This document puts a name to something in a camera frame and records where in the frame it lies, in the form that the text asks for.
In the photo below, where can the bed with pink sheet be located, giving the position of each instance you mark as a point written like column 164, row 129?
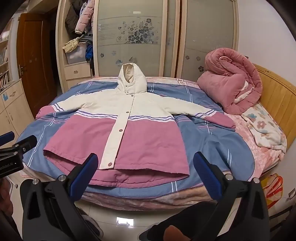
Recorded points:
column 261, row 164

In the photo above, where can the pink hanging puffer jacket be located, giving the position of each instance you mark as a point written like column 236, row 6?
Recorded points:
column 84, row 18

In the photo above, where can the person's left hand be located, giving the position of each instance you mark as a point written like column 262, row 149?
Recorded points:
column 5, row 193

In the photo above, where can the blue sticker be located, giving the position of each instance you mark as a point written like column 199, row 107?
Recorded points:
column 4, row 97

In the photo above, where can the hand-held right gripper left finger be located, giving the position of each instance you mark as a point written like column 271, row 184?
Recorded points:
column 84, row 173

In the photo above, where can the brown hanging coat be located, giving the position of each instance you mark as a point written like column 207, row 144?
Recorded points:
column 72, row 18

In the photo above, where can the person's left shoe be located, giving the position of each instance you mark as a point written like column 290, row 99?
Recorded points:
column 92, row 226

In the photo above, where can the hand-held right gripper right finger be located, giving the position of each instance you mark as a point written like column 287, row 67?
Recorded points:
column 208, row 178

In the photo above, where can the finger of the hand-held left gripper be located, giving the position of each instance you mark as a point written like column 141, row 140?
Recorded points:
column 26, row 141
column 7, row 137

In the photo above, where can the brown wooden door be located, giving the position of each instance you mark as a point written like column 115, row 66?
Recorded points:
column 34, row 69

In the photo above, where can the orange cardboard box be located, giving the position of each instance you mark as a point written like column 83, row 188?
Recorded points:
column 274, row 190

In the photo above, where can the white floral blanket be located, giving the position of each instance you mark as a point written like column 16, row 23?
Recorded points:
column 263, row 125

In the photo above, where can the grey folded clothes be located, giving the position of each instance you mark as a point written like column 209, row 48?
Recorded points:
column 86, row 38

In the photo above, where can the row of books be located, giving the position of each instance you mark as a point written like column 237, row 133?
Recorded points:
column 4, row 80

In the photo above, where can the beige crumpled cloth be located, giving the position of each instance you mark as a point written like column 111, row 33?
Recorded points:
column 71, row 45

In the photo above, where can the pink and white hooded jacket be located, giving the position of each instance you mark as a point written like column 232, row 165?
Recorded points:
column 143, row 139

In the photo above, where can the blue plaid blanket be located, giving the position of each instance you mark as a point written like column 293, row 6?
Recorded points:
column 208, row 143

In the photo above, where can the pink rolled quilt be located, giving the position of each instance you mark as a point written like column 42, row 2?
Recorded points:
column 231, row 76

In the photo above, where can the wardrobe with frosted sliding doors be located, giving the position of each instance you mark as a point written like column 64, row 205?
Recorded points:
column 138, row 58

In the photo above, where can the wardrobe drawer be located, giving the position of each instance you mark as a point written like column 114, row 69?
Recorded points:
column 77, row 71
column 78, row 81

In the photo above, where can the wooden headboard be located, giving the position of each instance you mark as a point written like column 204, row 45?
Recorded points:
column 277, row 97

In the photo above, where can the light wooden cabinet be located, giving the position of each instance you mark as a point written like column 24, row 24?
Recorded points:
column 13, row 111

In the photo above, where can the person's right leg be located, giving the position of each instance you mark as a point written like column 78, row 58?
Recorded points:
column 185, row 220

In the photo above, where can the light wooden bookshelf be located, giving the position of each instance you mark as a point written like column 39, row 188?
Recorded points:
column 4, row 46

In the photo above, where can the blue puffy garment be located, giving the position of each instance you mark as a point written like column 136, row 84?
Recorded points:
column 89, row 53

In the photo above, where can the clear plastic storage box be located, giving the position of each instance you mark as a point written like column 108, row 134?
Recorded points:
column 76, row 56

